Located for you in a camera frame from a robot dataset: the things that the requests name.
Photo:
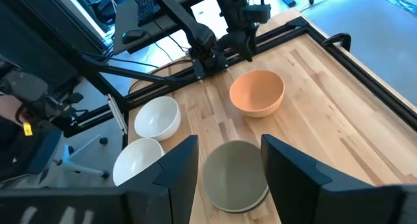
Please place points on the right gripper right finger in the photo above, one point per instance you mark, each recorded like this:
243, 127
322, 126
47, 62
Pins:
303, 191

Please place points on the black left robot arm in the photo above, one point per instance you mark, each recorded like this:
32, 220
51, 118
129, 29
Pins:
202, 35

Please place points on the orange bowl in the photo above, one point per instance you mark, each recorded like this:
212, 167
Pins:
257, 93

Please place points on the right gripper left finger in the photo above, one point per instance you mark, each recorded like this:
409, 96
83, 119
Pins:
176, 185

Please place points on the yellow tag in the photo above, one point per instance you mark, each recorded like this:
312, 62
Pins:
27, 129

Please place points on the black keyboard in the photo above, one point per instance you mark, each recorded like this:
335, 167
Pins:
148, 7

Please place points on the white bowl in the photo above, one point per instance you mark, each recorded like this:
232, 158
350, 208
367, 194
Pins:
158, 118
137, 160

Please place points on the person's hand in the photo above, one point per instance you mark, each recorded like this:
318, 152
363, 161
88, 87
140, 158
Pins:
8, 110

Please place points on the black aluminium table frame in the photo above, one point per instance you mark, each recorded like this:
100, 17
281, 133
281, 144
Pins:
374, 84

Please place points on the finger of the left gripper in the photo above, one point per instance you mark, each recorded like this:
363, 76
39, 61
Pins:
231, 42
251, 45

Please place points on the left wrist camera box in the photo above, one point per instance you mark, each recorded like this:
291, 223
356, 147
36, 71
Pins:
259, 13

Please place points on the silver aluminium bracket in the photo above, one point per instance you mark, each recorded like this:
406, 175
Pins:
117, 115

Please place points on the office chair with castors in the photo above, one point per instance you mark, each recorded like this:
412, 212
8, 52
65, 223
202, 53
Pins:
81, 162

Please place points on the grey-beige bowl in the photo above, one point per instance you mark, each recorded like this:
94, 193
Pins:
234, 176

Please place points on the dark grey desk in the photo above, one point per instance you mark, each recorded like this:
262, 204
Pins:
125, 17

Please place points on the black computer mouse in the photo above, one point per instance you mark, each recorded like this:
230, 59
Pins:
132, 36

